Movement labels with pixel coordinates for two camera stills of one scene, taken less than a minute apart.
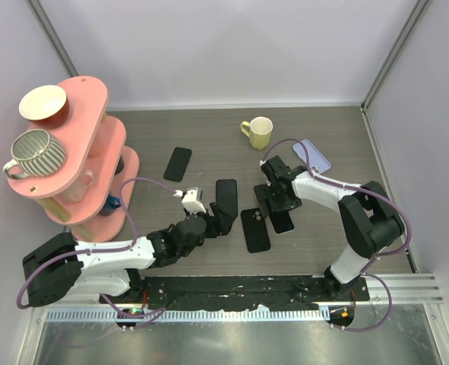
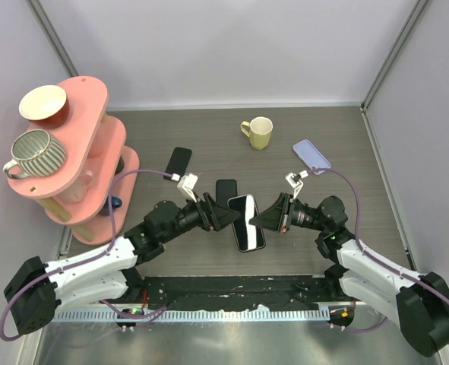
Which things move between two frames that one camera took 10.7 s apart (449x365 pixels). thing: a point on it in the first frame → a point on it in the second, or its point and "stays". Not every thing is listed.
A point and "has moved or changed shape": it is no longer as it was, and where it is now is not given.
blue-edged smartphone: (226, 196) stays
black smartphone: (178, 164) stays
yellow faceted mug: (259, 133) stays
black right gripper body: (276, 202) → (301, 216)
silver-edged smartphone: (282, 222) has moved or changed shape
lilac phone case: (317, 162) stays
